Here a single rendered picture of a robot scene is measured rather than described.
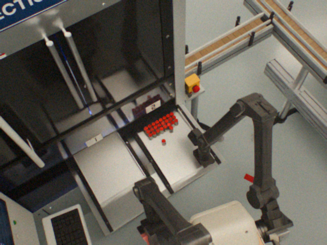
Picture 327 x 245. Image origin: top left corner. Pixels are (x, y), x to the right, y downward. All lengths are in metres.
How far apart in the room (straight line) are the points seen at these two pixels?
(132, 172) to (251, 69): 1.71
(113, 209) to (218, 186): 1.13
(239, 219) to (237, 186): 1.50
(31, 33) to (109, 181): 0.98
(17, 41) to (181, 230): 0.74
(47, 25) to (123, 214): 1.03
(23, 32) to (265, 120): 0.82
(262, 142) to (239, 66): 1.98
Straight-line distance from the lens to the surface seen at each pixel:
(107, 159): 2.05
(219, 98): 3.19
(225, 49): 2.30
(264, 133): 1.42
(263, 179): 1.53
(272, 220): 1.60
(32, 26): 1.25
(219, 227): 1.41
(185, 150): 2.03
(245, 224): 1.42
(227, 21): 3.66
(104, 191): 1.99
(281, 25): 2.45
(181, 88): 2.01
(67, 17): 1.28
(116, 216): 1.95
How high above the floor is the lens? 2.76
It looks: 64 degrees down
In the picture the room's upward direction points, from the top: 6 degrees counter-clockwise
